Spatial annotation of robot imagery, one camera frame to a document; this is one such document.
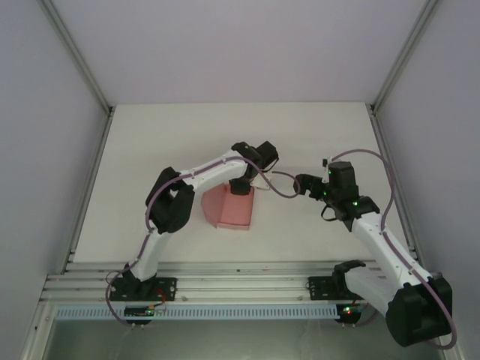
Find pink cloth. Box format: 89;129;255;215
200;185;257;231

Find aluminium mounting rails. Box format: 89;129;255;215
41;260;449;303

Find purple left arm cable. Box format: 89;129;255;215
106;155;303;329

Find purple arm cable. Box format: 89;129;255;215
106;155;303;329
328;148;458;352

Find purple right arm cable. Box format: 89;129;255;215
328;148;458;352

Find aluminium side rail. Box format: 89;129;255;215
368;104;419;263
65;106;116;273

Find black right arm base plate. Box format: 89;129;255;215
307;276;341;301

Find slotted pale blue cable duct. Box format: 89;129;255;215
55;304;338;320

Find aluminium frame post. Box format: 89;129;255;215
37;0;116;117
370;0;443;113

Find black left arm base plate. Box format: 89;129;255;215
110;276;178;302

